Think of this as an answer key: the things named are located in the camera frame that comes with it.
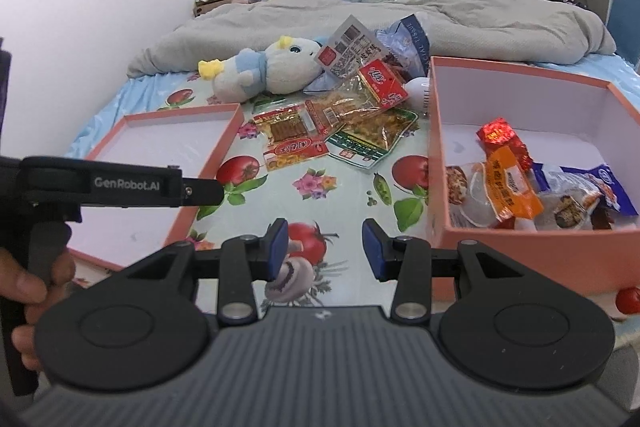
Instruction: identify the green label snack packet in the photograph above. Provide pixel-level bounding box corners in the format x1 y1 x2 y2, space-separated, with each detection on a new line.
326 108 420 172

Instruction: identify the shallow pink box lid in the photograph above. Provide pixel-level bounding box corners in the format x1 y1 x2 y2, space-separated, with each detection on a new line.
67 103 246 272

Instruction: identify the white barcode snack packet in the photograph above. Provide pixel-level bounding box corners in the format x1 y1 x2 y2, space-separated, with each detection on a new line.
316 14 385 78

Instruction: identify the clear nut snack packet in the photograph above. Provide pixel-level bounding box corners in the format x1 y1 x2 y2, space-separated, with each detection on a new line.
446 162 502 229

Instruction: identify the grey duvet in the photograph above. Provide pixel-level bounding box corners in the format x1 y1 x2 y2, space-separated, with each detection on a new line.
126 0 617 78

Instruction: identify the red label shredded snack packet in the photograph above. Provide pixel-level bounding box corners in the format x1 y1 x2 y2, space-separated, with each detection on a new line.
305 58 410 128

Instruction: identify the orange snack packet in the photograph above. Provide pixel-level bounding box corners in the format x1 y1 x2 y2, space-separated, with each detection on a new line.
484 147 544 224

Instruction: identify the brown bars snack packet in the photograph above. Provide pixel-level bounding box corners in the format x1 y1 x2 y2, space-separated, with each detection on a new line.
251 103 332 172

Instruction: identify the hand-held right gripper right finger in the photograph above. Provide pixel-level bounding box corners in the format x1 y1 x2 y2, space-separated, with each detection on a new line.
361 218 528 323

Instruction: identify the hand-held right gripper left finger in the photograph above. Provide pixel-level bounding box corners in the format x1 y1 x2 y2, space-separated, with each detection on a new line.
122 218 290 327

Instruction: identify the person's left hand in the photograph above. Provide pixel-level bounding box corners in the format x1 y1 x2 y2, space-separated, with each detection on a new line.
0 248 77 371

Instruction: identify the fruit print mat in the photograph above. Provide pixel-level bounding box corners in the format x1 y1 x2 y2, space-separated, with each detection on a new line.
65 67 640 323

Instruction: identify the white blue plush toy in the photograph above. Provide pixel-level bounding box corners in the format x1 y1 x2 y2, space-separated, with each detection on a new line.
198 36 332 102

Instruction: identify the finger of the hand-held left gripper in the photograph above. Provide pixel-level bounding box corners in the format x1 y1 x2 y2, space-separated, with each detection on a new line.
180 179 225 208

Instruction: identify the white round device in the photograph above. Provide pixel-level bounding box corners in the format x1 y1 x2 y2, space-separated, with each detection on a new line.
406 77 432 118

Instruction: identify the blue chair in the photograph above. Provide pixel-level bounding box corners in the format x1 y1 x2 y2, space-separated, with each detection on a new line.
606 0 640 58

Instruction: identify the blue star bed sheet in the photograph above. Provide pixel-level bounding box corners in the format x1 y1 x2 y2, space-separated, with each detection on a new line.
582 52 640 80

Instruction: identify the deep pink box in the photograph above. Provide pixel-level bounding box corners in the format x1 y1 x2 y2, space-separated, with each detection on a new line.
427 56 640 306

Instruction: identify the blue white snack packet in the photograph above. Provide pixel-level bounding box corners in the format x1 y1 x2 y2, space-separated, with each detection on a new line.
531 163 602 229
560 163 640 229

